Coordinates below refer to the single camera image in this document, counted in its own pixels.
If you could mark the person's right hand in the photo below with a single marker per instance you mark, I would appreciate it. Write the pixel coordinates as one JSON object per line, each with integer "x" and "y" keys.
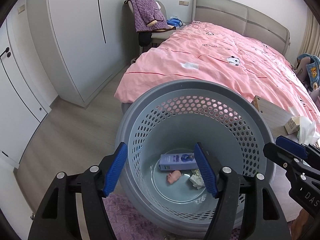
{"x": 305, "y": 226}

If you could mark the purple fluffy rug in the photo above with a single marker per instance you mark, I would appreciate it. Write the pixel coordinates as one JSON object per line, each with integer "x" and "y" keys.
{"x": 128, "y": 223}

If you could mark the grey upholstered headboard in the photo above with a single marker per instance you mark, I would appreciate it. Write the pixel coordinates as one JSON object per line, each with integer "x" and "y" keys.
{"x": 244, "y": 20}

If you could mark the beige curtain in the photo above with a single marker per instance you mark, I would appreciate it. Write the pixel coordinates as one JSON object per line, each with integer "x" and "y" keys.
{"x": 311, "y": 39}

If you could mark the purple cosmetics box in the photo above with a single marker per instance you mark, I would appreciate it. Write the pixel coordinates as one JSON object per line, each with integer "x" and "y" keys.
{"x": 177, "y": 161}

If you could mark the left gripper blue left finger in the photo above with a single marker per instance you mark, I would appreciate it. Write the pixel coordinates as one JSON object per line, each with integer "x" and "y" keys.
{"x": 114, "y": 171}

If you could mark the white paper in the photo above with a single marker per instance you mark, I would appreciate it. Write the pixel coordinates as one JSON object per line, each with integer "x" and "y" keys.
{"x": 196, "y": 179}

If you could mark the white wardrobe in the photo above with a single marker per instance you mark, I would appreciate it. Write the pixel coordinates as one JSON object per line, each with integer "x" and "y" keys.
{"x": 82, "y": 44}

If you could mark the chair beside bed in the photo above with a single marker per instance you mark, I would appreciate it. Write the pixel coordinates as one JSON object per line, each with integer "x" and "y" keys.
{"x": 147, "y": 39}

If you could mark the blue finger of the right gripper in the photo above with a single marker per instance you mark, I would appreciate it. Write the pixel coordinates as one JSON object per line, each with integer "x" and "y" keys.
{"x": 281, "y": 157}
{"x": 291, "y": 146}

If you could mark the blue item on nightstand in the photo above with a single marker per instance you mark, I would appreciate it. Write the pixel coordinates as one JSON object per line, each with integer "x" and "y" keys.
{"x": 175, "y": 22}

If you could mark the pink pig toy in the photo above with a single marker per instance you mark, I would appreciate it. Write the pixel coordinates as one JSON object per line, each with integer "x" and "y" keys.
{"x": 173, "y": 176}

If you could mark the grey perforated trash basket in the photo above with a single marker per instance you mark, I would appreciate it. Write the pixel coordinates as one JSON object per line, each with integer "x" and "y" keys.
{"x": 169, "y": 132}

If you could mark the pink bed quilt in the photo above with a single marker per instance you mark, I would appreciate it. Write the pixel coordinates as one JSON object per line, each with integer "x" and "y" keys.
{"x": 204, "y": 51}

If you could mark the white torn carton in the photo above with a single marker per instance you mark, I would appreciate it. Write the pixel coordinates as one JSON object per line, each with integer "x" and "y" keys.
{"x": 292, "y": 125}

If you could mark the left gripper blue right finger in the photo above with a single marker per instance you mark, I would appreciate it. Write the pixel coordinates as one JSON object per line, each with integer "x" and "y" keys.
{"x": 208, "y": 174}

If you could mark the purple knitted garment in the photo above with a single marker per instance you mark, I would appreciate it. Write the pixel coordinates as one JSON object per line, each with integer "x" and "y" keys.
{"x": 148, "y": 16}

